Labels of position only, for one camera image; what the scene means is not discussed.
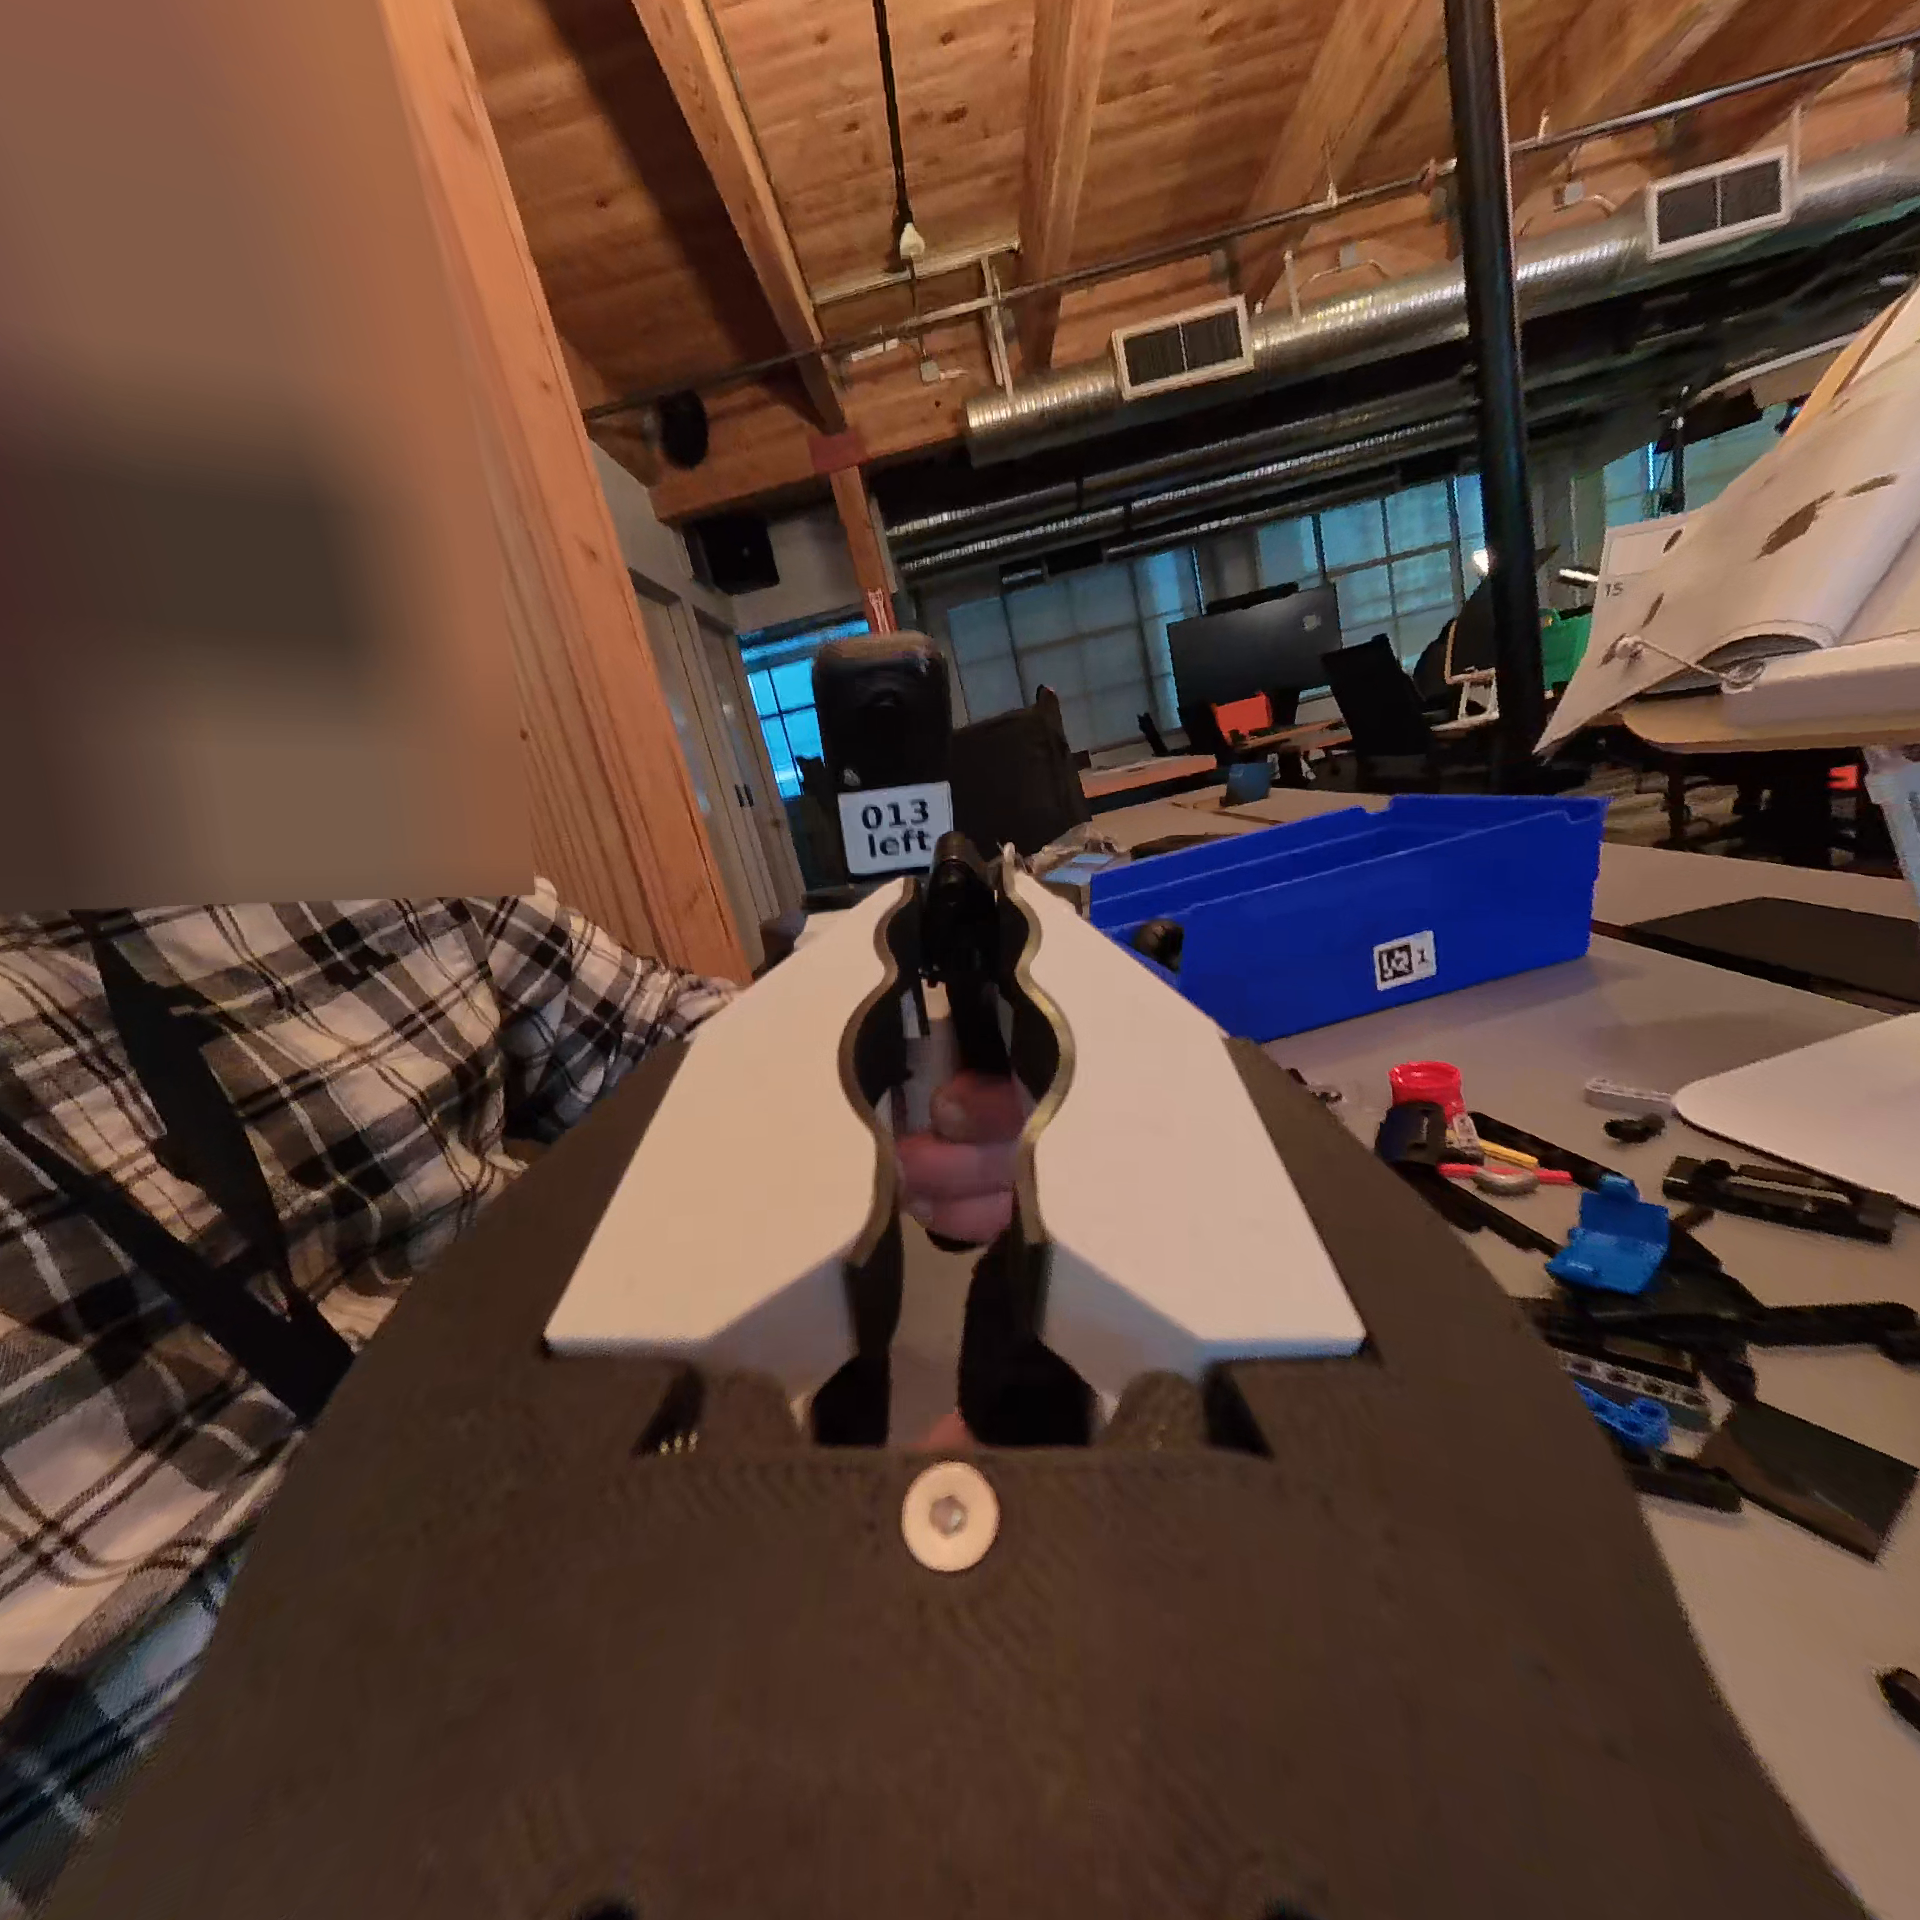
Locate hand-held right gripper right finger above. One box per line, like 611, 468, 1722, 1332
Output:
959, 866, 1370, 1450

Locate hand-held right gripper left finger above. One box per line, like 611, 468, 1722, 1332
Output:
545, 873, 924, 1450

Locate black connector assembly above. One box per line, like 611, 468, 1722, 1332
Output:
907, 830, 1038, 1082

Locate building instruction booklet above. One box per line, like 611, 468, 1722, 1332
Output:
1537, 276, 1920, 752

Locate grey desk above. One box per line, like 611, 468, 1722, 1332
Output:
1050, 780, 1920, 1920

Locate person's left hand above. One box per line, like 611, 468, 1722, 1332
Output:
897, 1072, 1038, 1248

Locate blue lit window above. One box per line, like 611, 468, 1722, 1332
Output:
742, 630, 827, 811

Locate black office chair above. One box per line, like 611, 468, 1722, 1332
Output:
950, 689, 1087, 857

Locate long black beam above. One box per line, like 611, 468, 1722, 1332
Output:
1417, 1161, 1562, 1260

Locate blue bin with square tag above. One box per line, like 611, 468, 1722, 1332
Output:
1087, 796, 1606, 1044

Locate thin black beam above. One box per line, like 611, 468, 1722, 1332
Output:
1470, 1114, 1622, 1190

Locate black monitor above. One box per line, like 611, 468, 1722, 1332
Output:
1167, 585, 1345, 729

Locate blue folded panel piece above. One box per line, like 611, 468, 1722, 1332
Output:
1545, 1176, 1673, 1296

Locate white ceiling vent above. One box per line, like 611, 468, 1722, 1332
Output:
1646, 147, 1795, 261
1113, 298, 1255, 401

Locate long grey beam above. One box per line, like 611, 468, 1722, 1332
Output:
1559, 1346, 1713, 1427

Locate tall black chair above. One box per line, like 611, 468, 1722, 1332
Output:
1319, 638, 1442, 788

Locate black square panel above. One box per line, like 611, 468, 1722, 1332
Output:
1697, 1401, 1920, 1561

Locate black floor pole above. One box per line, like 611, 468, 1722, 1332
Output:
1442, 0, 1548, 797

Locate black frame piece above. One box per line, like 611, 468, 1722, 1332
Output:
1662, 1154, 1900, 1244

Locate silver air duct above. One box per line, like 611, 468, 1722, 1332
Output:
964, 142, 1920, 466

